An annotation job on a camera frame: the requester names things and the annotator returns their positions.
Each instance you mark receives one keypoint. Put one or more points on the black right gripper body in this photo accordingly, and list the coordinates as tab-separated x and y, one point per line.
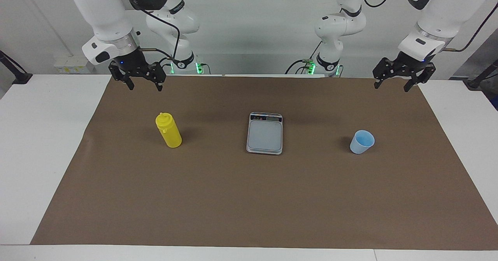
134	64

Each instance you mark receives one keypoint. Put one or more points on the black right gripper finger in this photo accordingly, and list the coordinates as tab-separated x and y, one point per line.
128	84
159	76

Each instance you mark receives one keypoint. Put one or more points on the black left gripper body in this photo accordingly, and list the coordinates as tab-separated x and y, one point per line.
406	64

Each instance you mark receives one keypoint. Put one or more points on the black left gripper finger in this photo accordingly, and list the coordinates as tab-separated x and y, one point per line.
424	72
383	68

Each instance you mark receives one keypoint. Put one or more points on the yellow squeeze bottle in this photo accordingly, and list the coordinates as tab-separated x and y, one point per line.
169	132

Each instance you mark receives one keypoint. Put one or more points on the light blue plastic cup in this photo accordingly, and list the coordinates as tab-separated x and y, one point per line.
361	142

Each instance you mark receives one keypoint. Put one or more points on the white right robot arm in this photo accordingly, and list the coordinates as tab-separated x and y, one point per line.
101	12

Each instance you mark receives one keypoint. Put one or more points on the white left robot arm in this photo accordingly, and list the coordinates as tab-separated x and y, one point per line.
439	16

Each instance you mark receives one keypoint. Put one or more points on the silver digital kitchen scale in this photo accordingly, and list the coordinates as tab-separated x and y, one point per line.
264	134

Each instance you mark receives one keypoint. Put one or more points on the black clamp stand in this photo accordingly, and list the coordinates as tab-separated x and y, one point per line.
21	78
476	83

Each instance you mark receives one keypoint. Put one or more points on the brown paper mat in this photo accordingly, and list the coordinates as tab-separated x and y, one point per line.
249	198

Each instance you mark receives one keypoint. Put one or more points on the white wall power box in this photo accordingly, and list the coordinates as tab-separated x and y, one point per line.
72	64

